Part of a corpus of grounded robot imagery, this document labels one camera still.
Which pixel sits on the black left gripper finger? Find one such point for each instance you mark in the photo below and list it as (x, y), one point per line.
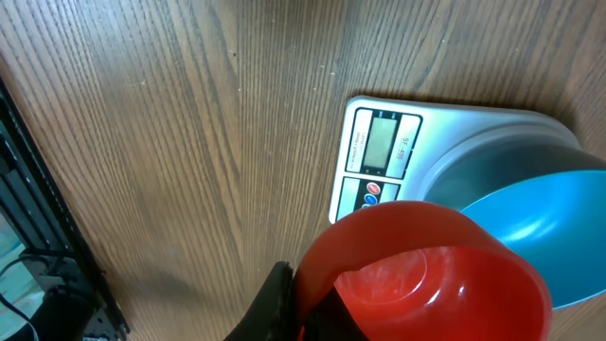
(271, 316)

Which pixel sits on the red scoop with blue handle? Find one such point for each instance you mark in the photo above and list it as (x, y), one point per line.
(416, 271)

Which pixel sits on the white digital kitchen scale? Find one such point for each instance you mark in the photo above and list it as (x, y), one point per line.
(396, 149)

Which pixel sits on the teal plastic bowl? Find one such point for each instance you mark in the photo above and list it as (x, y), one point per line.
(544, 202)

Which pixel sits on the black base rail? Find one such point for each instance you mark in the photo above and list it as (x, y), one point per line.
(51, 286)

